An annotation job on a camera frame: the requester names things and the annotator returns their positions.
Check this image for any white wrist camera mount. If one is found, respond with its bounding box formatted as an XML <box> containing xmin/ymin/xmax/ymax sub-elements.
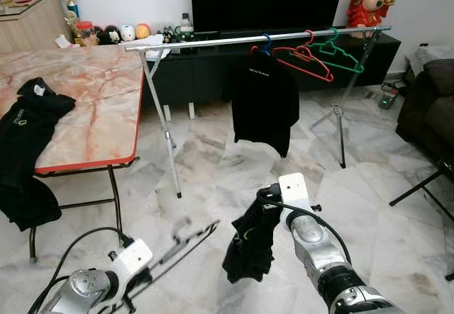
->
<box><xmin>113</xmin><ymin>238</ymin><xmax>154</xmax><ymax>286</ymax></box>
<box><xmin>278</xmin><ymin>173</ymin><xmax>313</xmax><ymax>213</ymax></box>

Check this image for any white crumpled cloth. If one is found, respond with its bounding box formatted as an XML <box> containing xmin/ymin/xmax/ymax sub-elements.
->
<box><xmin>128</xmin><ymin>34</ymin><xmax>173</xmax><ymax>61</ymax></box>

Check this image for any red gold buddha statue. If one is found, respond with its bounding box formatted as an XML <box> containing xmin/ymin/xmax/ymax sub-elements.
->
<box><xmin>348</xmin><ymin>0</ymin><xmax>396</xmax><ymax>30</ymax></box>

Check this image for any black TV console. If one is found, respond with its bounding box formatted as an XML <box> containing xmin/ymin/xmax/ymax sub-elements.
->
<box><xmin>145</xmin><ymin>32</ymin><xmax>402</xmax><ymax>120</ymax></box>

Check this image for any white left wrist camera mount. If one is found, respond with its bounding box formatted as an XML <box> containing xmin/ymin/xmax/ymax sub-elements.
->
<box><xmin>113</xmin><ymin>238</ymin><xmax>154</xmax><ymax>286</ymax></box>

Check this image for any blue plastic hanger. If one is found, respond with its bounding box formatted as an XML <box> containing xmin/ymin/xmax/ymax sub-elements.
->
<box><xmin>250</xmin><ymin>34</ymin><xmax>274</xmax><ymax>56</ymax></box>

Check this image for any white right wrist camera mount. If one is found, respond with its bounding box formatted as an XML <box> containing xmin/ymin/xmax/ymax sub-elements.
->
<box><xmin>278</xmin><ymin>173</ymin><xmax>313</xmax><ymax>213</ymax></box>

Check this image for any black flat television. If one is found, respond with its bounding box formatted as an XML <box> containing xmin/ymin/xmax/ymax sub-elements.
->
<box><xmin>189</xmin><ymin>0</ymin><xmax>347</xmax><ymax>33</ymax></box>

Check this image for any pink white packet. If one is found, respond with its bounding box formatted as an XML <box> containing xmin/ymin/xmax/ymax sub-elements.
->
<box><xmin>55</xmin><ymin>35</ymin><xmax>79</xmax><ymax>49</ymax></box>

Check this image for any black t-shirt white print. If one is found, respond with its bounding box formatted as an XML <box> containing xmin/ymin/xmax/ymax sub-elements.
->
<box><xmin>227</xmin><ymin>52</ymin><xmax>300</xmax><ymax>159</ymax></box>

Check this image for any black white-faced plush doll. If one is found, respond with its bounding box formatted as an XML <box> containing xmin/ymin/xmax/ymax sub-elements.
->
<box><xmin>105</xmin><ymin>25</ymin><xmax>121</xmax><ymax>44</ymax></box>

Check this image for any light wooden cabinet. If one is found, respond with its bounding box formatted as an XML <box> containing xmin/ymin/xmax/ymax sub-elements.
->
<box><xmin>0</xmin><ymin>0</ymin><xmax>74</xmax><ymax>52</ymax></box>

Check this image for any dark brown fabric sofa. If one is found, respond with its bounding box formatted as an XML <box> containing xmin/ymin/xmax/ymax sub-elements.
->
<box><xmin>396</xmin><ymin>59</ymin><xmax>454</xmax><ymax>166</ymax></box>

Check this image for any orange round doll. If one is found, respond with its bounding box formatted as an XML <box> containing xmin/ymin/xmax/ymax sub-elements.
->
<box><xmin>135</xmin><ymin>23</ymin><xmax>152</xmax><ymax>40</ymax></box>

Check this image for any lace covered side table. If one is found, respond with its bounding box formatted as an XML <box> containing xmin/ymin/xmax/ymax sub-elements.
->
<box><xmin>408</xmin><ymin>45</ymin><xmax>454</xmax><ymax>74</ymax></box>

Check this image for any red plastic hanger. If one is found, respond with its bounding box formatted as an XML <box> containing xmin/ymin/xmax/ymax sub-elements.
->
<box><xmin>273</xmin><ymin>30</ymin><xmax>334</xmax><ymax>83</ymax></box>

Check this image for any floor power strip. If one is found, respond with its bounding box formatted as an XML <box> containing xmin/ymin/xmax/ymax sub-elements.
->
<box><xmin>380</xmin><ymin>80</ymin><xmax>405</xmax><ymax>109</ymax></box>

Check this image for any navy garment neon trim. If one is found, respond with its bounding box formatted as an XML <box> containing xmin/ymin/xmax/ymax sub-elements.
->
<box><xmin>222</xmin><ymin>199</ymin><xmax>283</xmax><ymax>284</ymax></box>

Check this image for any black knit collar garment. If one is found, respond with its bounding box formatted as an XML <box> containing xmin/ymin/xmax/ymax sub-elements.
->
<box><xmin>0</xmin><ymin>77</ymin><xmax>77</xmax><ymax>231</ymax></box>

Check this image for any black folding chair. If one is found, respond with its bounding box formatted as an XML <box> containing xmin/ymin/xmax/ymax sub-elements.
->
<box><xmin>389</xmin><ymin>159</ymin><xmax>454</xmax><ymax>221</ymax></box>

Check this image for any green plastic hanger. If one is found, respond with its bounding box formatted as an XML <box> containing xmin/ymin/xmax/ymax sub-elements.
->
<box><xmin>309</xmin><ymin>28</ymin><xmax>366</xmax><ymax>74</ymax></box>

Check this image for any marble top folding table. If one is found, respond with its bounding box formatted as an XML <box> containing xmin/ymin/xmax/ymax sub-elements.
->
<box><xmin>0</xmin><ymin>45</ymin><xmax>146</xmax><ymax>262</ymax></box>

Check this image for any black plastic hanger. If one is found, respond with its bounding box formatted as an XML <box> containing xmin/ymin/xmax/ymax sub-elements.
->
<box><xmin>99</xmin><ymin>220</ymin><xmax>221</xmax><ymax>312</ymax></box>

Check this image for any silver metal clothes rack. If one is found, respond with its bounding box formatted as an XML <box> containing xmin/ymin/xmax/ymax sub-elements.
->
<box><xmin>124</xmin><ymin>25</ymin><xmax>392</xmax><ymax>198</ymax></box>

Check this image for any clear plastic bottle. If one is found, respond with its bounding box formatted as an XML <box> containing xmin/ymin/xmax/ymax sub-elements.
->
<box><xmin>179</xmin><ymin>13</ymin><xmax>194</xmax><ymax>40</ymax></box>

